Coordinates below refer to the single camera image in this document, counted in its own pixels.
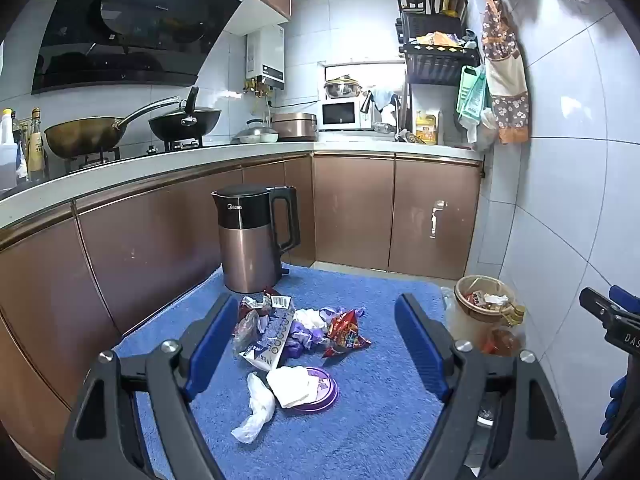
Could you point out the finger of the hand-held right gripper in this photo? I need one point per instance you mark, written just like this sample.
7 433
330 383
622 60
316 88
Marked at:
607 317
614 405

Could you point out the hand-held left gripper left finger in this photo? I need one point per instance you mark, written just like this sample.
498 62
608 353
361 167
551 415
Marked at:
210 345

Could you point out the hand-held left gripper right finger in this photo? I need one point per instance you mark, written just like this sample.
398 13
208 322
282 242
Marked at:
420 345

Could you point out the dark red snack wrapper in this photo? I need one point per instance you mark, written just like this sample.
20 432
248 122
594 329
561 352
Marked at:
250 322

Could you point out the beige trash bin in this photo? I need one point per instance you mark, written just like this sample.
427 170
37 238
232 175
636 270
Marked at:
470 320

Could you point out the red snack packet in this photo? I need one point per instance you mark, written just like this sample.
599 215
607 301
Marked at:
345 335

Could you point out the white blue blister pack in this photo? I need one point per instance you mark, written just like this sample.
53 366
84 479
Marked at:
272 340

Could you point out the white crumpled plastic bag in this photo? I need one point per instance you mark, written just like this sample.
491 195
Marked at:
257 410

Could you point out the white crumpled tissue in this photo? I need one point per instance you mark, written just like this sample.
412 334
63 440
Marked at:
292 385

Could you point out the purple crumpled wrapper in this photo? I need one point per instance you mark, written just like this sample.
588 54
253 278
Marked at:
302 342

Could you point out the brown electric kettle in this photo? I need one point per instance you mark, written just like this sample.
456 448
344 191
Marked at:
250 250

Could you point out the purple round lid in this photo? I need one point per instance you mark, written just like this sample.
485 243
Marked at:
325 395

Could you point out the blue towel mat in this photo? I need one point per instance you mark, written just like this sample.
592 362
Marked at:
345 430

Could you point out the gas stove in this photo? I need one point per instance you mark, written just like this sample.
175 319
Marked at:
150 152

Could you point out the yellow oil bottle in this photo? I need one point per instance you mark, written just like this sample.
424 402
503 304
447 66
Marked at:
427 129

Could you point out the steel pot with lid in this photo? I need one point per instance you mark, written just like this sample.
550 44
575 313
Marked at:
256 133

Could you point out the black frying pan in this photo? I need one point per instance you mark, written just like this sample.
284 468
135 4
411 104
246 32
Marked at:
187 122

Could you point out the brown rice cooker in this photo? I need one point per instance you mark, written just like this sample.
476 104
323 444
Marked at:
295 126

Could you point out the steel faucet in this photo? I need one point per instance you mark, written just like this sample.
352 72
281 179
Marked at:
398 110

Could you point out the white microwave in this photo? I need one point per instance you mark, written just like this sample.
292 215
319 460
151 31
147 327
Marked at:
342 114

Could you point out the floral apron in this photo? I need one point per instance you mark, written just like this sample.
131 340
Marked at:
507 95

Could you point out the brass wok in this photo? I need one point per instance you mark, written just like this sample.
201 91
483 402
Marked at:
82 135

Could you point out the glass bottles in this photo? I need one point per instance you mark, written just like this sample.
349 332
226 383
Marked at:
30 150

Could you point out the white water heater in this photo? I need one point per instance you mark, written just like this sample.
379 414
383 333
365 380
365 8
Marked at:
266 55

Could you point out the black range hood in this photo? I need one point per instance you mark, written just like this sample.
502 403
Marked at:
135 20

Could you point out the black wall rack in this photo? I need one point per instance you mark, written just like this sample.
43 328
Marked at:
432 62

